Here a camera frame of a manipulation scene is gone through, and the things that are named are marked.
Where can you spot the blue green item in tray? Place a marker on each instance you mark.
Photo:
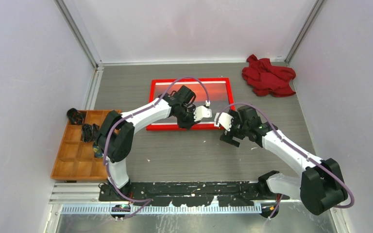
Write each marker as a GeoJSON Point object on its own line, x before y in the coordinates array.
{"type": "Point", "coordinates": [98, 153]}

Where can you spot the wooden compartment tray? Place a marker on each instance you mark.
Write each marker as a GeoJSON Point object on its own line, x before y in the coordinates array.
{"type": "Point", "coordinates": [76, 160]}

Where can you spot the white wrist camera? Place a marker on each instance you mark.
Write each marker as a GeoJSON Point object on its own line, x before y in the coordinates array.
{"type": "Point", "coordinates": [202, 112]}
{"type": "Point", "coordinates": [223, 120]}

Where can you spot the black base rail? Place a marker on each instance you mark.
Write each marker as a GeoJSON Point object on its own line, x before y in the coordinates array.
{"type": "Point", "coordinates": [195, 194]}

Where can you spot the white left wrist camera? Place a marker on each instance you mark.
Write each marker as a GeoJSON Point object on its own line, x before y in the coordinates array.
{"type": "Point", "coordinates": [202, 112]}

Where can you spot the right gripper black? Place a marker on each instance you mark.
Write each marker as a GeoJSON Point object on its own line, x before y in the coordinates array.
{"type": "Point", "coordinates": [236, 118]}

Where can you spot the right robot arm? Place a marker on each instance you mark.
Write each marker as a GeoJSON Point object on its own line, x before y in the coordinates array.
{"type": "Point", "coordinates": [319, 183]}

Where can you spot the red cloth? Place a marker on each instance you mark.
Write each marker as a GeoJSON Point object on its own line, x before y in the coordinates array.
{"type": "Point", "coordinates": [267, 79]}

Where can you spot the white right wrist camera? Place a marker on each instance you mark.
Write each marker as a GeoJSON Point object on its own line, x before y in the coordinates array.
{"type": "Point", "coordinates": [223, 120]}

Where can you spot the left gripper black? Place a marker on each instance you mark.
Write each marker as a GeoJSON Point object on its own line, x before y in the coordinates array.
{"type": "Point", "coordinates": [188, 124]}

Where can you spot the sunset photo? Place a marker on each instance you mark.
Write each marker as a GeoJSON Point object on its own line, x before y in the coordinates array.
{"type": "Point", "coordinates": [219, 94]}

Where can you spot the red picture frame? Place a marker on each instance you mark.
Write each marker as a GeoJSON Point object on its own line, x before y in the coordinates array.
{"type": "Point", "coordinates": [170, 124]}

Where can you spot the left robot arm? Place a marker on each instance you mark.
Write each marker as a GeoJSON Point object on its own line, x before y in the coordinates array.
{"type": "Point", "coordinates": [116, 134]}

